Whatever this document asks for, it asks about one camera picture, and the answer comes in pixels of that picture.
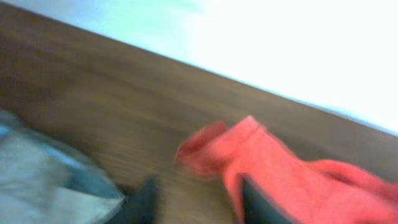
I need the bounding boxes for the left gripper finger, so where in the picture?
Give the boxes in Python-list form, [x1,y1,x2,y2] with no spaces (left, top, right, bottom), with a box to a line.
[242,179,291,224]

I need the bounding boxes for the red t-shirt white print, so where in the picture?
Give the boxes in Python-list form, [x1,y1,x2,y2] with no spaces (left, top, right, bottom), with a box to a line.
[176,116,397,223]

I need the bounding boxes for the folded black garment left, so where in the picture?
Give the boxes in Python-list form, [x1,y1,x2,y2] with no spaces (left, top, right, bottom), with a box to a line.
[106,175,159,224]

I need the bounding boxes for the folded khaki trousers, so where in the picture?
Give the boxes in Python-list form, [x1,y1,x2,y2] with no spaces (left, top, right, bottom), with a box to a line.
[1,111,125,224]

